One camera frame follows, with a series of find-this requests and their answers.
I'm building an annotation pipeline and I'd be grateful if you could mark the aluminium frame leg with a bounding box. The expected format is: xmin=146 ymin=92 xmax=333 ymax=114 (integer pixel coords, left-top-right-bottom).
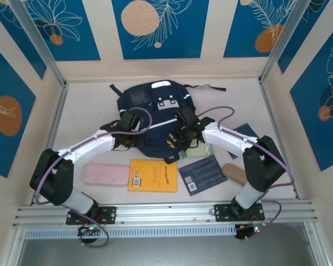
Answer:
xmin=304 ymin=221 xmax=332 ymax=266
xmin=4 ymin=228 xmax=27 ymax=266

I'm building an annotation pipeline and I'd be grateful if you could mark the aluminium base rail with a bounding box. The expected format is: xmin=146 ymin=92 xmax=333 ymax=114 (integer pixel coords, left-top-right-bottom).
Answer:
xmin=12 ymin=203 xmax=319 ymax=228

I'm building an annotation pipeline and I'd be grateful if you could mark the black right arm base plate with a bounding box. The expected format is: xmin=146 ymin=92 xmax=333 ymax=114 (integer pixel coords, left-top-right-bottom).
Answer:
xmin=214 ymin=203 xmax=266 ymax=223

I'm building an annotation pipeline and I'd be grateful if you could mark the grey slotted cable duct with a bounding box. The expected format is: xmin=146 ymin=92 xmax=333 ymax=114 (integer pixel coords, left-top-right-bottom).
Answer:
xmin=23 ymin=224 xmax=237 ymax=241

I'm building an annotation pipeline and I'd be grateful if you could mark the aluminium frame post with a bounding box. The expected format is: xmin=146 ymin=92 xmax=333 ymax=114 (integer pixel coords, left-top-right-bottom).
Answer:
xmin=259 ymin=0 xmax=307 ymax=84
xmin=8 ymin=0 xmax=67 ymax=88

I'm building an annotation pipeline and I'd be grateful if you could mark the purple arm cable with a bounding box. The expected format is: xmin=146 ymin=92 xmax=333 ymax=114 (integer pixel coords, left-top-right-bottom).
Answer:
xmin=34 ymin=106 xmax=153 ymax=247
xmin=198 ymin=106 xmax=295 ymax=241

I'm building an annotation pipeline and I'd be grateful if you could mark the dark blue book yellow label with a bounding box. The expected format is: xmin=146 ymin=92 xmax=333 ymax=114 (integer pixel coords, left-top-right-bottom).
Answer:
xmin=227 ymin=123 xmax=260 ymax=160

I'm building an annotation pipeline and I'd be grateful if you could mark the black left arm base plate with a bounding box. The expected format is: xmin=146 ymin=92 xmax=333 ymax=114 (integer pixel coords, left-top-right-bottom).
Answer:
xmin=65 ymin=206 xmax=117 ymax=226

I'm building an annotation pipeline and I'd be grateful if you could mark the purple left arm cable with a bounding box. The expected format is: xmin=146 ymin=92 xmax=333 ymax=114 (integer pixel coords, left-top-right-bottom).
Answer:
xmin=34 ymin=106 xmax=153 ymax=247

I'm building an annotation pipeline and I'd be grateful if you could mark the aluminium side rail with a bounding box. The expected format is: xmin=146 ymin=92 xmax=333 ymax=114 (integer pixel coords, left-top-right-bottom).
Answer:
xmin=258 ymin=77 xmax=300 ymax=200
xmin=30 ymin=83 xmax=69 ymax=206

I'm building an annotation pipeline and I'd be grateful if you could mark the pink pencil case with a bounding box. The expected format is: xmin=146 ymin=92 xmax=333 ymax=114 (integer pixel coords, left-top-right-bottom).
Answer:
xmin=82 ymin=163 xmax=131 ymax=187

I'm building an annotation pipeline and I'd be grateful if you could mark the yellow notebook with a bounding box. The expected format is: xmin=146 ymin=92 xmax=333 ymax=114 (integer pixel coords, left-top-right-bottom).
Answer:
xmin=127 ymin=159 xmax=178 ymax=193

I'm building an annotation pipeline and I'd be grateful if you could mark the tan glasses case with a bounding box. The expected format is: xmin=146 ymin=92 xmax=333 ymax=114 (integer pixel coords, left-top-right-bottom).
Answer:
xmin=221 ymin=163 xmax=249 ymax=185

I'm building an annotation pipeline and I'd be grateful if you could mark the dark blue notebook with barcode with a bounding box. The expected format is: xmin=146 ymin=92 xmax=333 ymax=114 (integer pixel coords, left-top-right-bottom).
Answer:
xmin=177 ymin=154 xmax=228 ymax=197

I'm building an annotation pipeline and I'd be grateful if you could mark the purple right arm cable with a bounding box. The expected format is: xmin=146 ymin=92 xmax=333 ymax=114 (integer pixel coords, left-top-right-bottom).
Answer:
xmin=198 ymin=106 xmax=295 ymax=241

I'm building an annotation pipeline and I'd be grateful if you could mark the small black controller board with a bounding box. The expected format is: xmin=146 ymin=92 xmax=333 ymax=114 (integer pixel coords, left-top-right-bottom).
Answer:
xmin=77 ymin=224 xmax=104 ymax=238
xmin=235 ymin=223 xmax=264 ymax=241

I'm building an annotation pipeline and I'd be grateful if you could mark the navy blue backpack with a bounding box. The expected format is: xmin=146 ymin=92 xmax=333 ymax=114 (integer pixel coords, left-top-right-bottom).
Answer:
xmin=109 ymin=79 xmax=227 ymax=165

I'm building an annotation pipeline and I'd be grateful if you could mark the green notepad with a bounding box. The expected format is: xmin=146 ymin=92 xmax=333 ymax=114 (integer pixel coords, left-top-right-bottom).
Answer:
xmin=181 ymin=144 xmax=214 ymax=159

